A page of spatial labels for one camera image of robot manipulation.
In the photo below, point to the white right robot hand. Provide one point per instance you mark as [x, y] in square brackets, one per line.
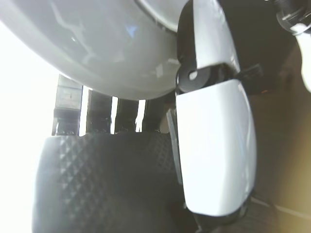
[109, 182]

